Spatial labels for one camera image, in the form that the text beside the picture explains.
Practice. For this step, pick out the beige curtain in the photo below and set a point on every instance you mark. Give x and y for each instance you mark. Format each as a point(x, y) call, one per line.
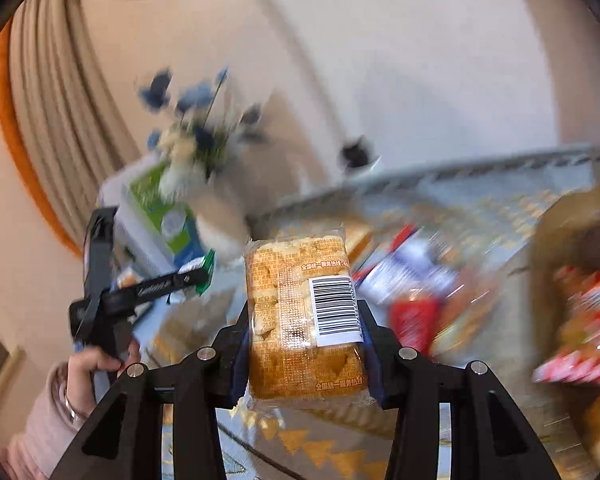
point(72, 134)

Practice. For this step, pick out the green white snack packet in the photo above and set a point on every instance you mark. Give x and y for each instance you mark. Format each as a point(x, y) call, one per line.
point(197, 274)

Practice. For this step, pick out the orange cracker snack packet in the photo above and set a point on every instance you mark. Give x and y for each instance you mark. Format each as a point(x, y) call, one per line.
point(305, 329)

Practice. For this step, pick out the blue red white snack packet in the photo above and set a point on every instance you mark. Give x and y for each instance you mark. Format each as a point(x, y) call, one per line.
point(413, 264)

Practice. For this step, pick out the blue artificial flowers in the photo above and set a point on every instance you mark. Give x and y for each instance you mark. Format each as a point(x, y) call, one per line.
point(207, 125)

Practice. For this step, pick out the green blue book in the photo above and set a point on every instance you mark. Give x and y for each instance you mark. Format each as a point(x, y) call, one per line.
point(161, 236)

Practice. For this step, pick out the grey gold woven table mat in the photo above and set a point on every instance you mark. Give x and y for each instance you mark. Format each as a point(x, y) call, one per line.
point(497, 324)

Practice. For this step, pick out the pink sleeved left forearm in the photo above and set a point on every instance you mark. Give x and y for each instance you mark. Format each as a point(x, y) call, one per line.
point(51, 425)

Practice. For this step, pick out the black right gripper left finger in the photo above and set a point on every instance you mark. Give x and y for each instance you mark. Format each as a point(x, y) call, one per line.
point(122, 439)

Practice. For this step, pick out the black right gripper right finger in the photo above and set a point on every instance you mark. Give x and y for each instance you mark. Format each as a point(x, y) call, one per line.
point(491, 438)

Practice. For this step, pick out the white lamp pole black knob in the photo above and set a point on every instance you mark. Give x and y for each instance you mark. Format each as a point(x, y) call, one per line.
point(354, 155)

